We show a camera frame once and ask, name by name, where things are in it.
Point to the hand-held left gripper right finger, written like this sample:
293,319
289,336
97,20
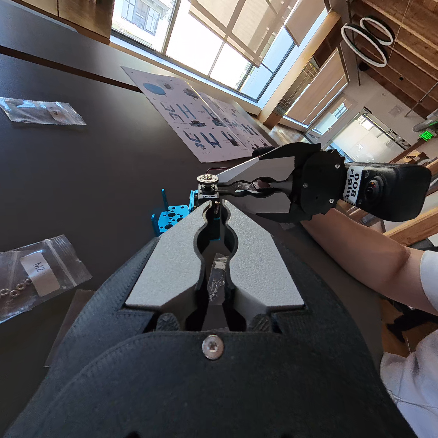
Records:
267,273

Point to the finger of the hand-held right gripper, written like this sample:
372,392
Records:
270,167
270,203

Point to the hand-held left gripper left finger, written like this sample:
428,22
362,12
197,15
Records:
164,273

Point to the blue metal bracket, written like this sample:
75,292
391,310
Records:
171,215

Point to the person's right forearm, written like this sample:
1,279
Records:
359,253

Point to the dark brown desk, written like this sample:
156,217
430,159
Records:
102,171

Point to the white printed instruction manual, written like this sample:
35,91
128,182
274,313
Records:
191,116

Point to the beige square column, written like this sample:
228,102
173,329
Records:
301,75

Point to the green exit sign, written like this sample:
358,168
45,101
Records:
426,136

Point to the beige roller blind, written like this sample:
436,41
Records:
246,27
308,24

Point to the black wheeled office chair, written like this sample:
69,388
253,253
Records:
403,318

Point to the large glass window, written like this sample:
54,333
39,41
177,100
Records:
191,44

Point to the wooden cabinet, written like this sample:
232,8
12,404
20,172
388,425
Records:
85,13

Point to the wooden support post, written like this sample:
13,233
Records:
417,227

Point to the silver ventilation duct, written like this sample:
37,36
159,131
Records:
426,125

